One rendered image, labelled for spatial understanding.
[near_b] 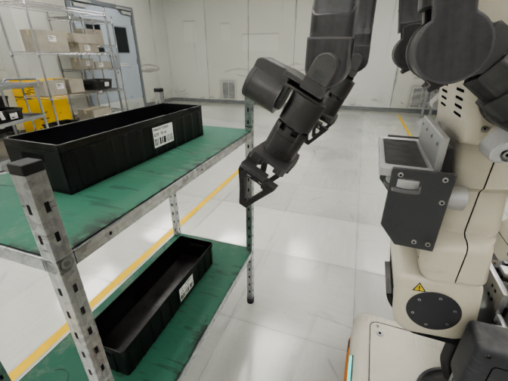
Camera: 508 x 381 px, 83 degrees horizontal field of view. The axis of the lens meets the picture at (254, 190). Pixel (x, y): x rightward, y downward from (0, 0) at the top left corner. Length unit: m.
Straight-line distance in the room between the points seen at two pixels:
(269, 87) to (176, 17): 8.81
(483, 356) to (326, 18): 0.63
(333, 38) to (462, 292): 0.56
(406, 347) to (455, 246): 0.67
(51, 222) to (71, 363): 0.75
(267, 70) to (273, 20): 7.66
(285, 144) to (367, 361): 0.91
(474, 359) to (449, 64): 0.54
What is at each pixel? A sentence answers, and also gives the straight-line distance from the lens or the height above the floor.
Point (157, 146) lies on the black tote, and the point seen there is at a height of 0.98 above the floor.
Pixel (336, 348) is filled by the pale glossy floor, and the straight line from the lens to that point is 1.57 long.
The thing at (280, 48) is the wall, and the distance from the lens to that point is 8.04.
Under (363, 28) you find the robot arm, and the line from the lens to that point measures 0.87.
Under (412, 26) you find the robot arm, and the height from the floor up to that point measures 1.29.
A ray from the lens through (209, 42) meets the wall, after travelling 8.74.
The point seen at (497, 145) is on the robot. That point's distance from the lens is 0.47.
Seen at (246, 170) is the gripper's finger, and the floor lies 1.06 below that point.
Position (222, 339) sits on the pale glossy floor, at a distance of 1.56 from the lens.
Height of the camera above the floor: 1.23
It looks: 25 degrees down
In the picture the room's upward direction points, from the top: straight up
